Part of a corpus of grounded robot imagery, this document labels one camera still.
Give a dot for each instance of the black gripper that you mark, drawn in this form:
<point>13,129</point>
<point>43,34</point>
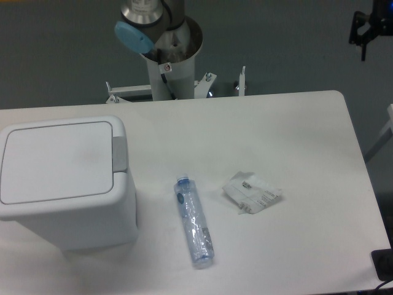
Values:
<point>380,23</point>

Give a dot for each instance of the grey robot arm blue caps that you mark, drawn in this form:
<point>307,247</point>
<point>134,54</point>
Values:
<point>161,32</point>

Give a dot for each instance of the grey trash can push button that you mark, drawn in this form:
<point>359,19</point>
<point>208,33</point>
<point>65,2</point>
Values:
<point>119,154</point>

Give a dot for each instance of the white plastic trash can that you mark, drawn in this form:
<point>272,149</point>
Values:
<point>57,180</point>

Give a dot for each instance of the crumpled clear plastic bag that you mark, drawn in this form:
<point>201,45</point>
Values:
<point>251,193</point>

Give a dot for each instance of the black device at table corner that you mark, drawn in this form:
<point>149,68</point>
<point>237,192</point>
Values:
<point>382,260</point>

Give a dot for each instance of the clear plastic water bottle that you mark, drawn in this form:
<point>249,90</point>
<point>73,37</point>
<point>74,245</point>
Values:
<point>194,222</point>

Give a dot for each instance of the white frame at right edge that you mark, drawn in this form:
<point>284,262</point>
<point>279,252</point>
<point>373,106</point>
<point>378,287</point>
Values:
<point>384,135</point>

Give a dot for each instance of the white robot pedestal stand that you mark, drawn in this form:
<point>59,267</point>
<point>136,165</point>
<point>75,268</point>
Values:
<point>170,64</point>

